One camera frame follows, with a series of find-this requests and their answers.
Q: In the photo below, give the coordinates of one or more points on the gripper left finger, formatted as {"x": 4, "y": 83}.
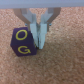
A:
{"x": 32, "y": 20}

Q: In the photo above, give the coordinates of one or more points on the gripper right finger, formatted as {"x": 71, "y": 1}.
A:
{"x": 46, "y": 20}

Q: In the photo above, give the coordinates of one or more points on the purple block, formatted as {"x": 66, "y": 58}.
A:
{"x": 21, "y": 42}

